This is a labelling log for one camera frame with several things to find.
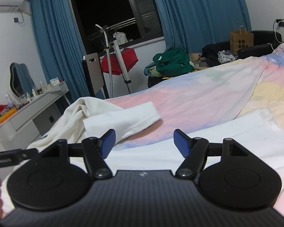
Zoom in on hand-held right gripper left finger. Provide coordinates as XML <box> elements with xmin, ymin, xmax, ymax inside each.
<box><xmin>36</xmin><ymin>129</ymin><xmax>116</xmax><ymax>179</ymax></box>

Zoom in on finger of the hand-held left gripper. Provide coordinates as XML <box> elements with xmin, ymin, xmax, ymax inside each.
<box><xmin>0</xmin><ymin>148</ymin><xmax>39</xmax><ymax>171</ymax></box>

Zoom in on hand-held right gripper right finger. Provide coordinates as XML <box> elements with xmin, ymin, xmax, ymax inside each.
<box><xmin>173</xmin><ymin>129</ymin><xmax>252</xmax><ymax>180</ymax></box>

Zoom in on white sweatpants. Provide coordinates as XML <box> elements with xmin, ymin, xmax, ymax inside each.
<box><xmin>83</xmin><ymin>101</ymin><xmax>284</xmax><ymax>192</ymax></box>

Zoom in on green clothes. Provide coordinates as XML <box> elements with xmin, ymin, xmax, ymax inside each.
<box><xmin>153</xmin><ymin>47</ymin><xmax>194</xmax><ymax>76</ymax></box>

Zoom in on black clothes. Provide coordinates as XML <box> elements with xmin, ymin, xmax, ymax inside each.
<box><xmin>202</xmin><ymin>43</ymin><xmax>221</xmax><ymax>65</ymax></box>

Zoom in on orange tray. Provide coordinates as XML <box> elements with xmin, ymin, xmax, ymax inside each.
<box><xmin>0</xmin><ymin>107</ymin><xmax>18</xmax><ymax>124</ymax></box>

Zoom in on cream garment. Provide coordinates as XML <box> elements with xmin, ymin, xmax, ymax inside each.
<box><xmin>26</xmin><ymin>96</ymin><xmax>124</xmax><ymax>153</ymax></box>

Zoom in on white dressing table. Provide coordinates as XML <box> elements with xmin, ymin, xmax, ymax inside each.
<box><xmin>0</xmin><ymin>80</ymin><xmax>70</xmax><ymax>150</ymax></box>

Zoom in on pastel bed blanket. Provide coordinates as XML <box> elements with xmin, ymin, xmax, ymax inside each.
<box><xmin>1</xmin><ymin>34</ymin><xmax>284</xmax><ymax>218</ymax></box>

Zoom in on yellow-green cloth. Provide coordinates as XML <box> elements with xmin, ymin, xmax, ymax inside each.
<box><xmin>149</xmin><ymin>67</ymin><xmax>171</xmax><ymax>79</ymax></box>

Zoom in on wavy vanity mirror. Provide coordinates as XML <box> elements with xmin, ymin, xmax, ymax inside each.
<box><xmin>10</xmin><ymin>62</ymin><xmax>36</xmax><ymax>98</ymax></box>

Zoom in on blue cloth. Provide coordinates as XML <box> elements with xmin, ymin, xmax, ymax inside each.
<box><xmin>144</xmin><ymin>65</ymin><xmax>156</xmax><ymax>76</ymax></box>

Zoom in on beige cloth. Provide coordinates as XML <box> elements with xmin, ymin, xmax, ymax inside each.
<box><xmin>189</xmin><ymin>52</ymin><xmax>204</xmax><ymax>65</ymax></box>

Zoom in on red cloth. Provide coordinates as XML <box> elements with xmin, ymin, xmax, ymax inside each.
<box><xmin>101</xmin><ymin>48</ymin><xmax>139</xmax><ymax>75</ymax></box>

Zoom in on garment steamer stand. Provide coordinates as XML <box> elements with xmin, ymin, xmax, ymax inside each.
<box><xmin>96</xmin><ymin>24</ymin><xmax>135</xmax><ymax>98</ymax></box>

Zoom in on patterned white cloth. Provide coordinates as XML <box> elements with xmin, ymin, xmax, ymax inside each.
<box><xmin>218</xmin><ymin>50</ymin><xmax>237</xmax><ymax>63</ymax></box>

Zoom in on white hanging cloth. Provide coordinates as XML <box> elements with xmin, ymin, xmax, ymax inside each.
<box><xmin>115</xmin><ymin>32</ymin><xmax>128</xmax><ymax>44</ymax></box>

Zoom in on brown paper bag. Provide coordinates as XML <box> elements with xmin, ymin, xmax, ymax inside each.
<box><xmin>229</xmin><ymin>25</ymin><xmax>254</xmax><ymax>56</ymax></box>

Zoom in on black sofa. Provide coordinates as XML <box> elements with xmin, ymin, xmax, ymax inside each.
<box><xmin>148</xmin><ymin>30</ymin><xmax>283</xmax><ymax>88</ymax></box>

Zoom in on dark window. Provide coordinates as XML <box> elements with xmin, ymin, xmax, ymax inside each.
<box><xmin>67</xmin><ymin>0</ymin><xmax>164</xmax><ymax>55</ymax></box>

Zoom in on white air conditioner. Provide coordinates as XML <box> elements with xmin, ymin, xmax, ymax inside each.
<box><xmin>0</xmin><ymin>0</ymin><xmax>31</xmax><ymax>13</ymax></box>

